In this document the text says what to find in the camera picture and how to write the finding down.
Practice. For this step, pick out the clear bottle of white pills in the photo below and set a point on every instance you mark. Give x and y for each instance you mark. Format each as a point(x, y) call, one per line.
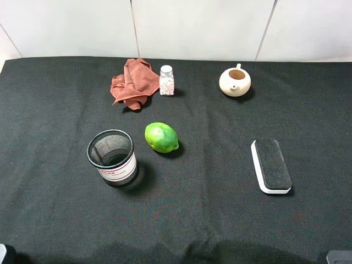
point(166, 81)

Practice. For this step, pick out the green lime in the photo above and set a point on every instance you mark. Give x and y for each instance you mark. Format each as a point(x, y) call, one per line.
point(161, 137)

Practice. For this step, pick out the crumpled red-brown cloth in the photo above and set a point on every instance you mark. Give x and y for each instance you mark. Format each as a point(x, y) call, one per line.
point(135, 85)

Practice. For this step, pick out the black mesh pen cup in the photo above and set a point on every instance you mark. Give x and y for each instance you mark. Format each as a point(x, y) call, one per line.
point(111, 152)

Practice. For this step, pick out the black tablecloth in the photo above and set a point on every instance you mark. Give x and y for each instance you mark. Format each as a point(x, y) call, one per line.
point(200, 203)

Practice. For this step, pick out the cream ceramic teapot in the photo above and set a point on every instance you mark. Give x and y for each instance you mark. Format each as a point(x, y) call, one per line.
point(235, 82)

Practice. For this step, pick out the black and white board eraser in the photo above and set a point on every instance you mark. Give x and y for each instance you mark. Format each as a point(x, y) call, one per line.
point(270, 167)

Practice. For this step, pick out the grey base part right corner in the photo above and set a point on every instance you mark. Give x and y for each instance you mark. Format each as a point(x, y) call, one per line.
point(339, 257)

